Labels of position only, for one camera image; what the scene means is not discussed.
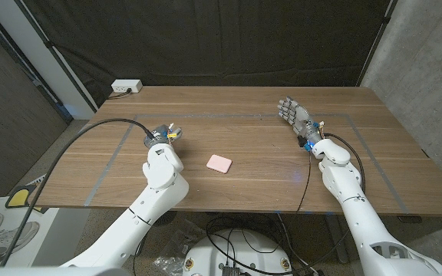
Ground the grey finned box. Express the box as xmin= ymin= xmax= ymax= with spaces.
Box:
xmin=220 ymin=264 xmax=242 ymax=276

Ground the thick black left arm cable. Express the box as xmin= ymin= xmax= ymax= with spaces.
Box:
xmin=0 ymin=117 xmax=157 ymax=268

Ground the yellow and black floor piece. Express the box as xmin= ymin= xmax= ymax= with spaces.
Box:
xmin=5 ymin=185 xmax=38 ymax=210

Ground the black backdrop stand pole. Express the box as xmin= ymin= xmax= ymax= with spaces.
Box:
xmin=13 ymin=0 xmax=98 ymax=113
xmin=356 ymin=0 xmax=399 ymax=87

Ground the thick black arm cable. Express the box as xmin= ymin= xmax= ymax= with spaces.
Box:
xmin=305 ymin=132 xmax=367 ymax=275
xmin=0 ymin=117 xmax=157 ymax=268

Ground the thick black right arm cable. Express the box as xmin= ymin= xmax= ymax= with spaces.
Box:
xmin=305 ymin=132 xmax=367 ymax=275

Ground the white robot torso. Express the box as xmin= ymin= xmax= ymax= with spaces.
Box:
xmin=0 ymin=266 xmax=130 ymax=276

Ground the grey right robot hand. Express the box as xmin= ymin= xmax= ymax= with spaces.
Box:
xmin=277 ymin=95 xmax=324 ymax=151

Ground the grey table leg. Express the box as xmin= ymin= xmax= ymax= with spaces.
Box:
xmin=324 ymin=214 xmax=348 ymax=265

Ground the black desk controller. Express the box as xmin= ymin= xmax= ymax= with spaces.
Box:
xmin=397 ymin=215 xmax=424 ymax=225

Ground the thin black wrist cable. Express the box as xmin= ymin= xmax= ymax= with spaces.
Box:
xmin=131 ymin=235 xmax=147 ymax=276
xmin=296 ymin=151 xmax=313 ymax=212

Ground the black power strip cable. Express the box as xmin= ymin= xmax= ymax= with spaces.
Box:
xmin=107 ymin=88 xmax=133 ymax=100

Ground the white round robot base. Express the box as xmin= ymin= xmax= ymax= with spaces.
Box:
xmin=182 ymin=228 xmax=294 ymax=276

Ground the white power strip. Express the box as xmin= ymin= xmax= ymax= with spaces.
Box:
xmin=110 ymin=78 xmax=143 ymax=94

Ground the white floor board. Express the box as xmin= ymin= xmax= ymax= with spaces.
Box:
xmin=0 ymin=195 xmax=91 ymax=268

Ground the thin black left wrist cable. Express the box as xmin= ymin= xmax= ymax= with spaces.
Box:
xmin=131 ymin=235 xmax=147 ymax=276

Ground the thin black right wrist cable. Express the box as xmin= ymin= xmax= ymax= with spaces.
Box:
xmin=296 ymin=151 xmax=313 ymax=212

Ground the clear plastic bag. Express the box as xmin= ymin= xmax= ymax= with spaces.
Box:
xmin=152 ymin=220 xmax=206 ymax=275

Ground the black backdrop curtain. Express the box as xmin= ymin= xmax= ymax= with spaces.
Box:
xmin=21 ymin=0 xmax=393 ymax=109

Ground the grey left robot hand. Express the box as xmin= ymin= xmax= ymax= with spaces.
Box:
xmin=143 ymin=123 xmax=183 ymax=150

